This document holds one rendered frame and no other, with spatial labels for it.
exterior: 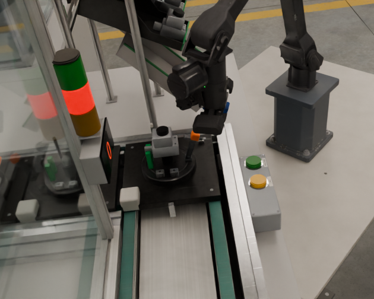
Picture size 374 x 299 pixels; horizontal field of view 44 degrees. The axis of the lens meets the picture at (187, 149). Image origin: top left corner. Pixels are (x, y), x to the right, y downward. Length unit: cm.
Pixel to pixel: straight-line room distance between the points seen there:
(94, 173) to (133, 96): 85
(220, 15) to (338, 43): 287
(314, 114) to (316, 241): 34
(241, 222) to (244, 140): 42
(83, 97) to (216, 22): 30
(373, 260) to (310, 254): 112
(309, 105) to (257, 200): 29
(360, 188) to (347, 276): 92
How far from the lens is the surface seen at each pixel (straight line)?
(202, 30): 93
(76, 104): 83
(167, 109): 160
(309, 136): 133
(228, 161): 122
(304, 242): 116
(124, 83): 179
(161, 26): 126
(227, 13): 94
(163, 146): 113
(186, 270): 105
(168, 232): 112
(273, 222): 110
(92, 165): 87
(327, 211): 123
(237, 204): 111
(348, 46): 373
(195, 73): 92
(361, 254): 226
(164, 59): 141
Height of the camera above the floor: 177
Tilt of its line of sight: 40 degrees down
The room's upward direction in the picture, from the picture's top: 9 degrees counter-clockwise
